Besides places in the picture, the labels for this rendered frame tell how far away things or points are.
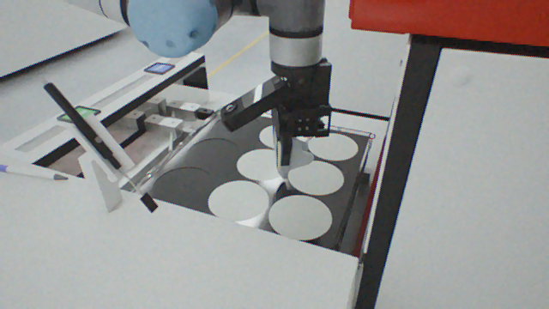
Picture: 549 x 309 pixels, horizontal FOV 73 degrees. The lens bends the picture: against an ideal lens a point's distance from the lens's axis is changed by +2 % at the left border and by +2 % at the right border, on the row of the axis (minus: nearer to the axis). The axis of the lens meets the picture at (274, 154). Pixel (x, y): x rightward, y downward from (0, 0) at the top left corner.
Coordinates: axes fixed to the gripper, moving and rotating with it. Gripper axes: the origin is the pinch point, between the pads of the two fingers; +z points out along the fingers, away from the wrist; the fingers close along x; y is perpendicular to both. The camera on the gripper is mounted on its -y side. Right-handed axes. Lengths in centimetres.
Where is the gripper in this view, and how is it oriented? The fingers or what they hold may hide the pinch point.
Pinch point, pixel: (280, 172)
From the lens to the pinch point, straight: 64.5
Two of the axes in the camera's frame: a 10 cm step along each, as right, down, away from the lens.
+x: -1.8, -5.6, 8.1
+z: 0.0, 8.2, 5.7
